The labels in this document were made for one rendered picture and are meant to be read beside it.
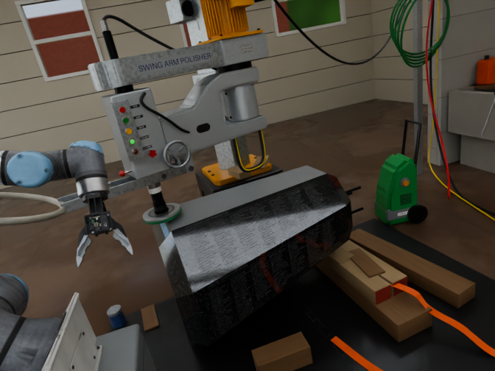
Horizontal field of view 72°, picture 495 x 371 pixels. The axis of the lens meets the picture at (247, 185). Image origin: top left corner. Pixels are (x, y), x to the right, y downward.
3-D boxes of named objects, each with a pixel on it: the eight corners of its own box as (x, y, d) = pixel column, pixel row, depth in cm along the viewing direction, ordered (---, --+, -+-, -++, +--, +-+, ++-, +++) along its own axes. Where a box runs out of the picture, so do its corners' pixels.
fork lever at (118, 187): (183, 165, 204) (182, 157, 202) (197, 171, 189) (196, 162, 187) (60, 205, 171) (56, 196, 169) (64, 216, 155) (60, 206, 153)
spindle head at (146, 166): (185, 157, 205) (165, 82, 189) (201, 163, 187) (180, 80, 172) (127, 177, 188) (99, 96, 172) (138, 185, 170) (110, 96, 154)
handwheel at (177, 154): (186, 161, 186) (180, 135, 181) (194, 163, 178) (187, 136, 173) (161, 170, 179) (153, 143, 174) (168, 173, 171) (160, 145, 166)
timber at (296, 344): (261, 383, 179) (257, 366, 175) (255, 366, 190) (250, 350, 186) (313, 363, 185) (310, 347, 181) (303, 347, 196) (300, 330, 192)
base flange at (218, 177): (201, 171, 303) (200, 166, 301) (251, 157, 317) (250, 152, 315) (216, 187, 259) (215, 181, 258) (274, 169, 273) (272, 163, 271)
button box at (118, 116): (144, 156, 170) (126, 99, 160) (145, 157, 167) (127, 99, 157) (128, 161, 166) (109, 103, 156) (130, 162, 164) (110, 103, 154)
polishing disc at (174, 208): (182, 214, 184) (182, 212, 184) (143, 225, 180) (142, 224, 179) (178, 201, 204) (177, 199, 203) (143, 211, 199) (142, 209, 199)
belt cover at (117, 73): (247, 66, 218) (241, 38, 212) (270, 62, 198) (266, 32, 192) (93, 100, 172) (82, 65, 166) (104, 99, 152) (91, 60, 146)
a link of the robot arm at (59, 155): (12, 154, 92) (62, 148, 96) (24, 154, 103) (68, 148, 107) (20, 188, 94) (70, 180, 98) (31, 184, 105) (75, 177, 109)
